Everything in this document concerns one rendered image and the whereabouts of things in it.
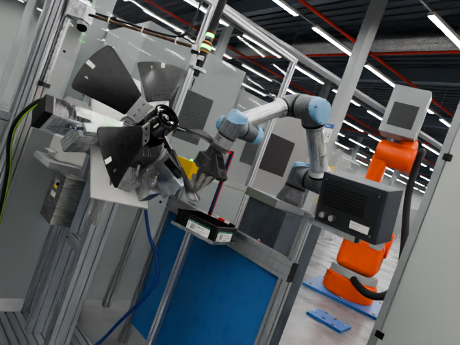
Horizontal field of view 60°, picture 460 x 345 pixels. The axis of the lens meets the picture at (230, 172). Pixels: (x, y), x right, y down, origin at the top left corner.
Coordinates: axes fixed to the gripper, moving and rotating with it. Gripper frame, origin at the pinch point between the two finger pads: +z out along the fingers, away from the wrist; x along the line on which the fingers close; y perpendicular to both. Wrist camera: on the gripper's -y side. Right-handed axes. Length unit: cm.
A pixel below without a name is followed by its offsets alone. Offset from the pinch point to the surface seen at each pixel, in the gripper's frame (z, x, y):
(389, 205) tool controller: -38, -26, -55
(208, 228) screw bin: 10.5, -7.6, -9.5
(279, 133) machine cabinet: 6, -343, 288
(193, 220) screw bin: 12.9, -5.4, -2.0
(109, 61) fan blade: -25, 40, 36
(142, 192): 14.2, 11.6, 15.1
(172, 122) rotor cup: -16.9, 13.3, 19.1
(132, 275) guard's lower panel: 99, -49, 63
